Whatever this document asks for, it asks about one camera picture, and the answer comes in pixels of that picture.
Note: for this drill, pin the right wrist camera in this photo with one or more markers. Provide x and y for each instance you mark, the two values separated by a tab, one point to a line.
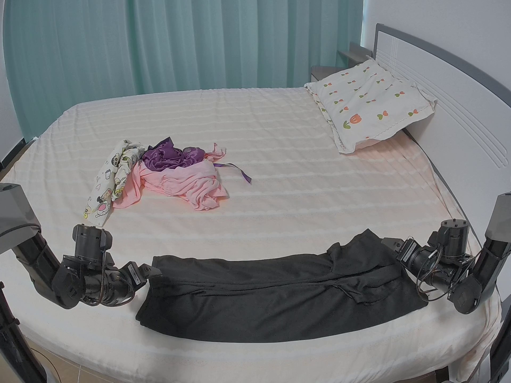
434	241

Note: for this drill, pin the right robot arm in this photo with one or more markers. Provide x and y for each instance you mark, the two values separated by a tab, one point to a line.
455	241

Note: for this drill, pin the black T-shirt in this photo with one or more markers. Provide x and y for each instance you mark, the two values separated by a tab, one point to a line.
259	293

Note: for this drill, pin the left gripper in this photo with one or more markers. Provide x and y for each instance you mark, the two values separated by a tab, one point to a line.
133	277

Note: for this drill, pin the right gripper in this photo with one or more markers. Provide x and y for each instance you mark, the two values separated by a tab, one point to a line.
419	261

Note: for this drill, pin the white printed garment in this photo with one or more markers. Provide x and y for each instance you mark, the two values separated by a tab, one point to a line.
103	190

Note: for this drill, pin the pink garment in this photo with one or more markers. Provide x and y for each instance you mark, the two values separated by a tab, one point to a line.
187	182

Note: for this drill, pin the blue-green curtain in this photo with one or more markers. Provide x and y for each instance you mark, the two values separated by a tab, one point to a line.
199	34

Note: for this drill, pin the white printed pillow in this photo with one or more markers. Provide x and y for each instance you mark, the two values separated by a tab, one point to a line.
367	98

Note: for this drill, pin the grey bedside table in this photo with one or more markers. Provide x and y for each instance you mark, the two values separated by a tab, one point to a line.
323	72

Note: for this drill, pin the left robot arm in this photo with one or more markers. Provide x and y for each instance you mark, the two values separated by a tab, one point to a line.
92	241

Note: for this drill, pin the purple garment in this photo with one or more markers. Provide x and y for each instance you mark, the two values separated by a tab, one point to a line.
163	156

